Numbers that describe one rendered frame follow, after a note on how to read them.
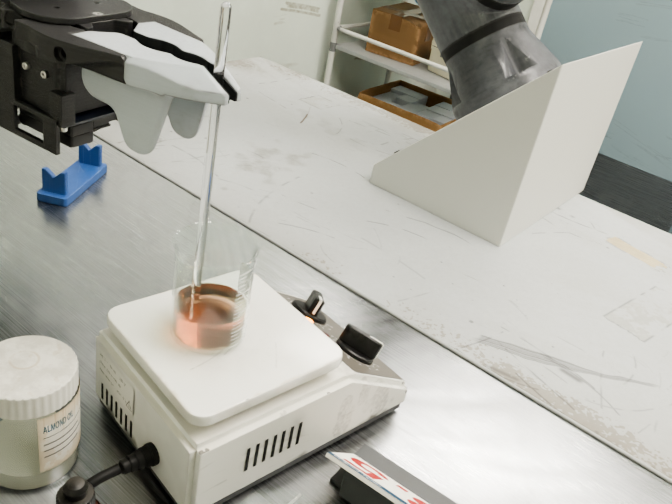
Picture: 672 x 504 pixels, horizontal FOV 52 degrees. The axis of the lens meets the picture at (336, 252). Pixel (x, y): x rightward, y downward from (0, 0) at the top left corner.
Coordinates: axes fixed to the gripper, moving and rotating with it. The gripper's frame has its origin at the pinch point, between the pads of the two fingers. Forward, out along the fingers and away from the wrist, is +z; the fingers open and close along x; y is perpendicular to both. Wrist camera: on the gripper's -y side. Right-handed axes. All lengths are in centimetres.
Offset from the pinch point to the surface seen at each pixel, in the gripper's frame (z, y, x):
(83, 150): -34.2, 23.9, -21.6
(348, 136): -20, 26, -59
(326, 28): -113, 55, -213
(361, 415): 11.3, 23.3, -6.6
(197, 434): 6.0, 18.7, 6.1
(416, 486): 17.2, 25.1, -5.1
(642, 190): 17, 100, -296
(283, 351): 6.5, 16.9, -1.7
